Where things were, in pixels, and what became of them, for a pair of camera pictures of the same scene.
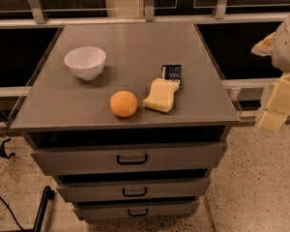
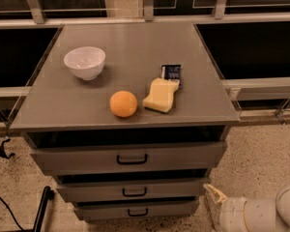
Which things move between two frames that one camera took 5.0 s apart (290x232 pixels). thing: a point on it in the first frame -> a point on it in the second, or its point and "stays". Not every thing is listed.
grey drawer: x=133 y=210 stays
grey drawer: x=134 y=188 stays
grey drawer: x=130 y=159 stays
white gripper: x=289 y=48 -> x=232 y=214
